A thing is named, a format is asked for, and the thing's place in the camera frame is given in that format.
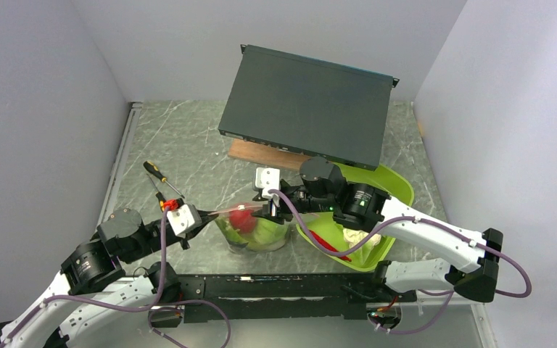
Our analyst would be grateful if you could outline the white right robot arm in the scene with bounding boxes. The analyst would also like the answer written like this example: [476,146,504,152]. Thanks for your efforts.
[252,157,503,303]

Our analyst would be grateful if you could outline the long red chili pepper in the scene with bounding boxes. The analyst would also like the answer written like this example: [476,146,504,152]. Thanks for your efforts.
[310,231,352,262]

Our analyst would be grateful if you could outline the dark rack server chassis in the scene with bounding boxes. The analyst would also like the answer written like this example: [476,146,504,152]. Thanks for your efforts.
[218,45,399,170]

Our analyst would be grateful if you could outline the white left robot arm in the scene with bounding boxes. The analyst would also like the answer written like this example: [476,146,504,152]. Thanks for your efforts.
[0,202,217,347]

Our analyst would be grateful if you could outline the aluminium rail left edge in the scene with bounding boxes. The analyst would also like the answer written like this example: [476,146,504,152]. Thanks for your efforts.
[97,101,144,225]

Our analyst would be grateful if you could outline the green plastic tray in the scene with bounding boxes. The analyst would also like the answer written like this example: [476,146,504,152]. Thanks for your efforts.
[301,163,414,272]

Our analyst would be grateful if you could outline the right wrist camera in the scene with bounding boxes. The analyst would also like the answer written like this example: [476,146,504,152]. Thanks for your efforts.
[252,167,281,204]

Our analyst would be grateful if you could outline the wooden block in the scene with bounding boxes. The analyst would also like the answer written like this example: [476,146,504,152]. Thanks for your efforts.
[228,139,310,172]

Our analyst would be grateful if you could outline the red tomato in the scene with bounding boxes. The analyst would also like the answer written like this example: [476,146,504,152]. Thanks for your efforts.
[228,209,257,234]

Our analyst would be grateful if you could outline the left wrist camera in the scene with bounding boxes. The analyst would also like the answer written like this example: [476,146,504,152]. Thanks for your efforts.
[162,199,202,238]

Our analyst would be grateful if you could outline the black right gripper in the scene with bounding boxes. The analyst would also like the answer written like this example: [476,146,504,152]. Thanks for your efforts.
[251,184,335,224]

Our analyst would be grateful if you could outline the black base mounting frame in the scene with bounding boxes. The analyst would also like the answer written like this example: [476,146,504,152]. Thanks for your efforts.
[149,273,405,323]

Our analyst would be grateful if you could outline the green celery stalks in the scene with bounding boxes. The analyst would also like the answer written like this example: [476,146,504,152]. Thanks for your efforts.
[215,219,260,253]

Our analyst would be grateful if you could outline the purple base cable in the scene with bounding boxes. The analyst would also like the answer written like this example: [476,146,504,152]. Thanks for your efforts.
[147,301,234,348]

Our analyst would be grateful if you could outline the clear zip top bag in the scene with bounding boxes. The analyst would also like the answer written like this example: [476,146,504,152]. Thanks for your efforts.
[210,202,291,254]

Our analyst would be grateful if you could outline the white cauliflower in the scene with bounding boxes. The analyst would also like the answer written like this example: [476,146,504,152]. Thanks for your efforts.
[342,228,381,257]

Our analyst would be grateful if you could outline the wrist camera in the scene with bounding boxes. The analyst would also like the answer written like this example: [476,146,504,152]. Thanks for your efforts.
[162,199,202,238]
[252,167,281,204]

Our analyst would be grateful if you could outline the black yellow screwdriver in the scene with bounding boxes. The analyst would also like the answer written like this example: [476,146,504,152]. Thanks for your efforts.
[143,161,186,199]
[147,174,166,211]

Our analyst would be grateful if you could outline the green cabbage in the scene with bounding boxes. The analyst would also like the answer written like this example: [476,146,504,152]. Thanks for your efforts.
[252,219,288,245]

